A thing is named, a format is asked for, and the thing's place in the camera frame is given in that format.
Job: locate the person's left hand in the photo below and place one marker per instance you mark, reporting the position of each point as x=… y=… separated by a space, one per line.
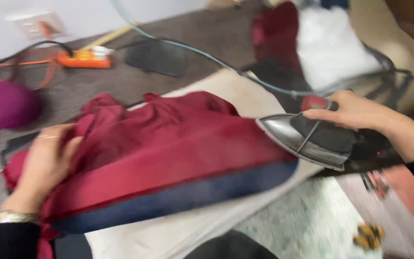
x=38 y=172

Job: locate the person's right hand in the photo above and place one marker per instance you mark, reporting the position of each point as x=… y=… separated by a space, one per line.
x=361 y=111

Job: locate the silver and black clothes iron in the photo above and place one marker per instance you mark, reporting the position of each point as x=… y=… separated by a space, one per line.
x=300 y=138

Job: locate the maroon garment with navy border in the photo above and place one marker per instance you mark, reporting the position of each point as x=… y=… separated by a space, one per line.
x=164 y=154

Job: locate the white fluffy cloth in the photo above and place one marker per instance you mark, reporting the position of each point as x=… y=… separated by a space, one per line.
x=331 y=46

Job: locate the purple round ball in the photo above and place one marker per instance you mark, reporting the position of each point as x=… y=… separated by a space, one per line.
x=7 y=105

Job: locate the pink patterned cloth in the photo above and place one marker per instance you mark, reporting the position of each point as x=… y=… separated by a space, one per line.
x=404 y=208

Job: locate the maroon cloth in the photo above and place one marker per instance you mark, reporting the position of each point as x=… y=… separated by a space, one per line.
x=275 y=36

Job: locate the white shaggy rug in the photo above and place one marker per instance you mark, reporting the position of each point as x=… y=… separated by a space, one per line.
x=307 y=219

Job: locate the orange power strip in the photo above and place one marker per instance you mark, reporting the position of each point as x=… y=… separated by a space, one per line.
x=84 y=59

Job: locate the yellow small object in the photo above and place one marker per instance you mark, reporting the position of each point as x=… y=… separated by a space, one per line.
x=368 y=236

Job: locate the yellow stick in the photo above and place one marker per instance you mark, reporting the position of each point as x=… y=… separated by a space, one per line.
x=108 y=36

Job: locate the person's black clothing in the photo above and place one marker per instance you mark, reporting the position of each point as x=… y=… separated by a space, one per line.
x=230 y=246

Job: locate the black metal frame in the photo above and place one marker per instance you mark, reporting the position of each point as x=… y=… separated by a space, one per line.
x=394 y=77

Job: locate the white wall socket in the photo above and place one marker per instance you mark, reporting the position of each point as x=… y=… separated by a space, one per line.
x=34 y=24

